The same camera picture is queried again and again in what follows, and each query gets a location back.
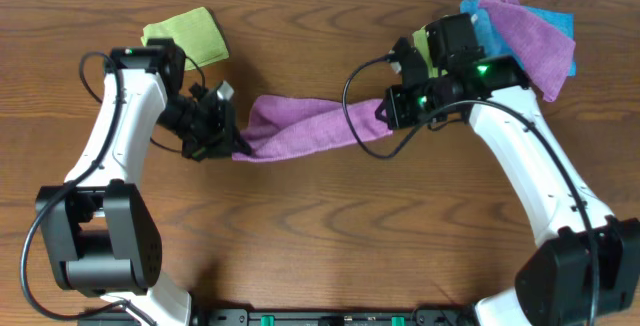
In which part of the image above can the green cloth right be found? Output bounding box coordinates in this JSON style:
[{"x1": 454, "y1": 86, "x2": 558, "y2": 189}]
[{"x1": 412, "y1": 26, "x2": 447, "y2": 78}]

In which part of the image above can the left black cable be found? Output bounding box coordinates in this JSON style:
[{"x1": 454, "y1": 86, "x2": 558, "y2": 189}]
[{"x1": 19, "y1": 51, "x2": 206, "y2": 326}]

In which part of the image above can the purple cloth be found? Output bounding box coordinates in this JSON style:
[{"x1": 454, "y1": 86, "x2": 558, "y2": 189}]
[
  {"x1": 478, "y1": 0, "x2": 576, "y2": 102},
  {"x1": 232, "y1": 95, "x2": 392, "y2": 163}
]

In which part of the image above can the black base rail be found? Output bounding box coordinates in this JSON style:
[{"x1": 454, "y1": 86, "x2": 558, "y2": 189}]
[{"x1": 76, "y1": 307, "x2": 480, "y2": 326}]

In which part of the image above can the folded green cloth left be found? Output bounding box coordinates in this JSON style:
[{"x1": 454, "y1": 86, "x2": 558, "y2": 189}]
[{"x1": 141, "y1": 7, "x2": 230, "y2": 71}]

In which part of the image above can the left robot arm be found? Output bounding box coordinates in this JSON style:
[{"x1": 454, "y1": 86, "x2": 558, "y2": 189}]
[{"x1": 30, "y1": 38, "x2": 251, "y2": 325}]

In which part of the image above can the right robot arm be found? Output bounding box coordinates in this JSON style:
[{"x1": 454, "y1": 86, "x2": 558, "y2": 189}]
[{"x1": 376, "y1": 55, "x2": 639, "y2": 325}]

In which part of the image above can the right black cable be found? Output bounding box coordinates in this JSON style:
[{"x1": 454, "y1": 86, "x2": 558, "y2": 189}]
[{"x1": 341, "y1": 53, "x2": 601, "y2": 326}]

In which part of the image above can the blue cloth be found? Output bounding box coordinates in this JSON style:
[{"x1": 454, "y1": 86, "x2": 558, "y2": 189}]
[{"x1": 460, "y1": 0, "x2": 576, "y2": 77}]

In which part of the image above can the black cable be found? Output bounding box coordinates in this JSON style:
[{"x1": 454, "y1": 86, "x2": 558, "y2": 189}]
[
  {"x1": 341, "y1": 53, "x2": 601, "y2": 326},
  {"x1": 19, "y1": 51, "x2": 206, "y2": 326}
]

